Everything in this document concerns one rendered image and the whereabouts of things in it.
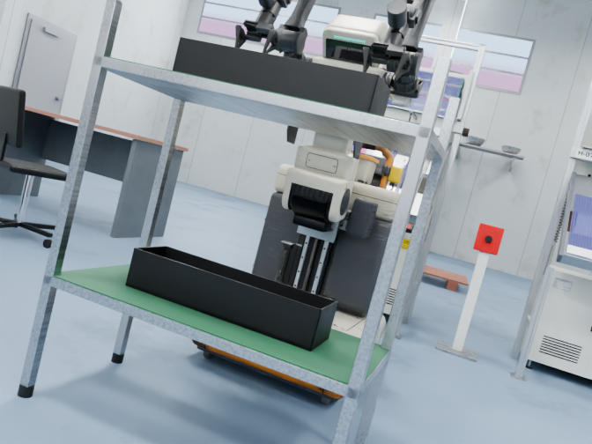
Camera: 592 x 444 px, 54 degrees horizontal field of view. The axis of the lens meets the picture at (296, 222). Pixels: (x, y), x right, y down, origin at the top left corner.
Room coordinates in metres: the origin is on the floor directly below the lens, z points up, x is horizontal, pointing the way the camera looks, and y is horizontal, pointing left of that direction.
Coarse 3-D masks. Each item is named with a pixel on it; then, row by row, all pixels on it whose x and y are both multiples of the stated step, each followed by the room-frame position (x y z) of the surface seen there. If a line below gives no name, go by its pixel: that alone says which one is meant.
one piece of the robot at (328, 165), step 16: (336, 64) 2.15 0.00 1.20; (352, 64) 2.13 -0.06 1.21; (384, 80) 2.10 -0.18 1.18; (304, 144) 2.20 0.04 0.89; (320, 144) 2.19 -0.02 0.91; (336, 144) 2.17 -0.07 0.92; (304, 160) 2.17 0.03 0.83; (320, 160) 2.15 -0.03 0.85; (336, 160) 2.13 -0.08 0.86; (352, 160) 2.12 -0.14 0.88; (288, 176) 2.14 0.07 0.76; (304, 176) 2.12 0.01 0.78; (320, 176) 2.11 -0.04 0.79; (336, 176) 2.13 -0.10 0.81; (352, 176) 2.17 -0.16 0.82; (288, 192) 2.15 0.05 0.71; (336, 192) 2.09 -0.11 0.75; (288, 208) 2.18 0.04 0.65; (336, 208) 2.09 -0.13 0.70
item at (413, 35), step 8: (424, 0) 2.09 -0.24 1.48; (432, 0) 2.09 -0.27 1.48; (424, 8) 2.07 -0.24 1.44; (424, 16) 2.06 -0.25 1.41; (424, 24) 2.06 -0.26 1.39; (408, 32) 2.04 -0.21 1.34; (416, 32) 2.03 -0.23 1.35; (408, 40) 2.02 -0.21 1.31; (416, 40) 2.01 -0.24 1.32; (408, 48) 2.02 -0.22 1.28; (416, 48) 2.00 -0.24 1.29; (416, 56) 1.96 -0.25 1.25; (392, 64) 1.99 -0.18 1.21; (416, 64) 1.96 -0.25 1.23; (416, 72) 1.99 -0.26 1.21
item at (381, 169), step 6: (372, 156) 2.66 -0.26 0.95; (384, 162) 2.63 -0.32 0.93; (378, 168) 2.59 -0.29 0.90; (384, 168) 2.53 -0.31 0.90; (390, 168) 2.53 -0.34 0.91; (378, 174) 2.59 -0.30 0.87; (384, 174) 2.54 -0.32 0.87; (372, 180) 2.60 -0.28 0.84; (378, 180) 2.60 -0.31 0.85; (378, 186) 2.58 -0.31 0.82
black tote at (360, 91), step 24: (192, 48) 1.61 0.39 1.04; (216, 48) 1.59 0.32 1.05; (240, 48) 1.57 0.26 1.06; (192, 72) 1.61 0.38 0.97; (216, 72) 1.58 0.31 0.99; (240, 72) 1.56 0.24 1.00; (264, 72) 1.54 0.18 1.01; (288, 72) 1.52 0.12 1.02; (312, 72) 1.50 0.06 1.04; (336, 72) 1.48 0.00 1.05; (360, 72) 1.46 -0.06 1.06; (312, 96) 1.50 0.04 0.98; (336, 96) 1.48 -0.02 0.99; (360, 96) 1.46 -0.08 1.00; (384, 96) 1.56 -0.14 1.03
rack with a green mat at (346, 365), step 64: (128, 64) 1.51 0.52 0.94; (448, 64) 1.27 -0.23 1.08; (320, 128) 1.66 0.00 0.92; (384, 128) 1.30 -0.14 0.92; (448, 128) 1.67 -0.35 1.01; (64, 192) 1.54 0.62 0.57; (384, 256) 1.28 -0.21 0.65; (128, 320) 1.94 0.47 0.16; (192, 320) 1.46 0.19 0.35; (320, 384) 1.30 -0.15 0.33
